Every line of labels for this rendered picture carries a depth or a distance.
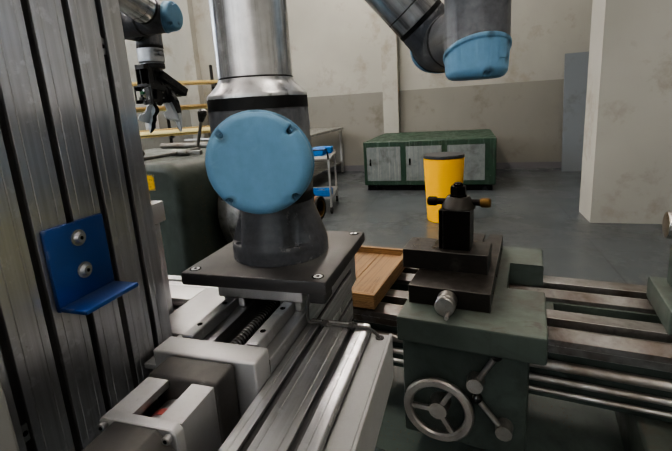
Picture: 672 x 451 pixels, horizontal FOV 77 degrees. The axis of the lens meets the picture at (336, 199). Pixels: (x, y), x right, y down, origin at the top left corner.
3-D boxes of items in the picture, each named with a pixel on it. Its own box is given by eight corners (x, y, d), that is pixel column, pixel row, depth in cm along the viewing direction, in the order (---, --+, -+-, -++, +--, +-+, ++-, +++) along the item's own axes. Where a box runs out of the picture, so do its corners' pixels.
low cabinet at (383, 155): (489, 170, 802) (490, 128, 785) (495, 191, 625) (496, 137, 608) (385, 172, 861) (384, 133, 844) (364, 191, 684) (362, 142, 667)
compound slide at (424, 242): (403, 267, 108) (402, 248, 107) (412, 253, 117) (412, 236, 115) (487, 275, 99) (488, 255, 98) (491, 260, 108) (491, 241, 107)
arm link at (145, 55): (151, 51, 130) (170, 48, 127) (153, 67, 131) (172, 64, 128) (130, 49, 124) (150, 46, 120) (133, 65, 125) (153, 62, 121)
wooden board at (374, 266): (275, 294, 121) (274, 281, 120) (329, 252, 152) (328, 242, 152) (374, 309, 108) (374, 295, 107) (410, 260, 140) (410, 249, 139)
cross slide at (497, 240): (408, 302, 98) (408, 284, 97) (443, 244, 136) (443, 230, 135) (491, 313, 91) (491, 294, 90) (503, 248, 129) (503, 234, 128)
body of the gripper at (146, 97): (135, 106, 126) (129, 64, 123) (158, 105, 133) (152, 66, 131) (154, 104, 123) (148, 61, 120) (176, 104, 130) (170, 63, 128)
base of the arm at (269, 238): (309, 270, 59) (303, 200, 56) (214, 264, 63) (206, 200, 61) (339, 236, 73) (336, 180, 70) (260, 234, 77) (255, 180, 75)
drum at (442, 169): (463, 213, 514) (463, 151, 497) (465, 224, 470) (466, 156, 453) (424, 213, 525) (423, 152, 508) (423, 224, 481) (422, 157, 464)
